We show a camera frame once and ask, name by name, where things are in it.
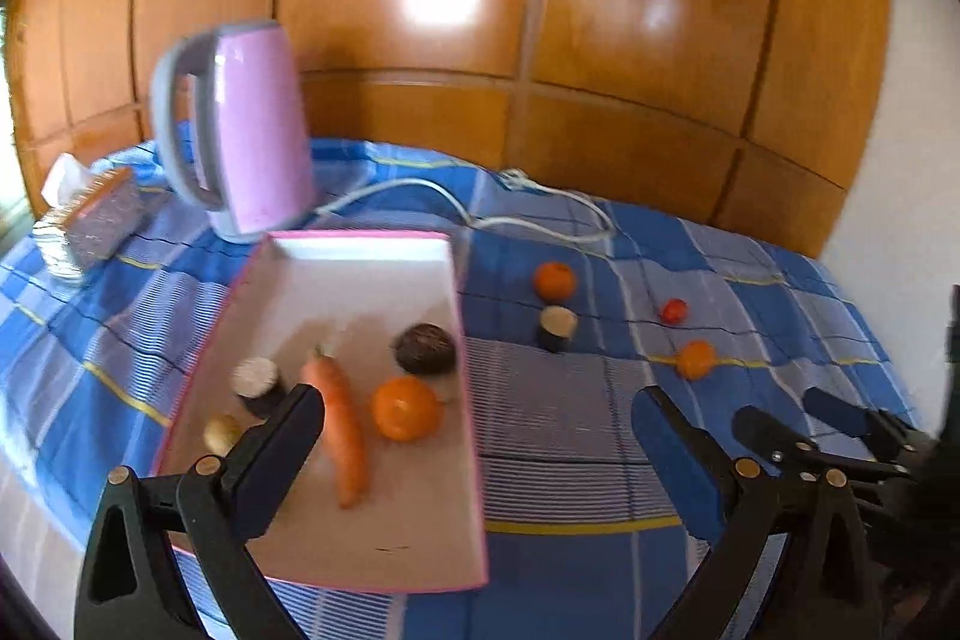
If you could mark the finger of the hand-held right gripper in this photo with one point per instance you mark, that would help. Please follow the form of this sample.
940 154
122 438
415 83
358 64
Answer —
840 409
765 431

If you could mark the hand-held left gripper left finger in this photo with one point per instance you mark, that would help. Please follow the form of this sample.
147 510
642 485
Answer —
296 422

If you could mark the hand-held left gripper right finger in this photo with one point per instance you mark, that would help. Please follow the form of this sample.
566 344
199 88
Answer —
671 460

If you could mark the orange carrot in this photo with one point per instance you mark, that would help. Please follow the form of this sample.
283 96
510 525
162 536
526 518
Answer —
341 434

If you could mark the round eggplant piece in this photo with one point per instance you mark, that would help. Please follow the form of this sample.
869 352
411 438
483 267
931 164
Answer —
256 381

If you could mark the small yellow potato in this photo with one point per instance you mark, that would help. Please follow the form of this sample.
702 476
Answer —
222 434

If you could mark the small orange mandarin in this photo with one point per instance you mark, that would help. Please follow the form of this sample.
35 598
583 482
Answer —
697 359

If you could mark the large orange mandarin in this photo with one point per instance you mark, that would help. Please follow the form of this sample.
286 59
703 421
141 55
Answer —
406 408
555 280

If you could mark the pink-rimmed white tray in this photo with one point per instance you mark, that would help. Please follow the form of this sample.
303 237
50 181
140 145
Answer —
405 520

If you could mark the dark brown round fruit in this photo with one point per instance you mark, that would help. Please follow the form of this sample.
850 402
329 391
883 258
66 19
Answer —
425 349

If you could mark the small red tomato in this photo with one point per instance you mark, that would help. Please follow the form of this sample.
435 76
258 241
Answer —
674 310

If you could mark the irregular eggplant piece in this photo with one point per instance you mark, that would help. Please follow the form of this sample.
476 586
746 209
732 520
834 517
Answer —
556 326

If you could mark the blue plaid cloth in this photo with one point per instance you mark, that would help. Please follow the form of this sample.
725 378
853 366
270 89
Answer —
585 400

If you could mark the silver embossed tissue box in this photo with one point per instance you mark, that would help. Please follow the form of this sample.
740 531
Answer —
94 227

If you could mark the pink electric kettle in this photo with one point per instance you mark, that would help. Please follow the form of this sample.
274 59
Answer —
259 138

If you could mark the white tissue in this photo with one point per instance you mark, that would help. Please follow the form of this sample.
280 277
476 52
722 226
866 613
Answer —
64 179

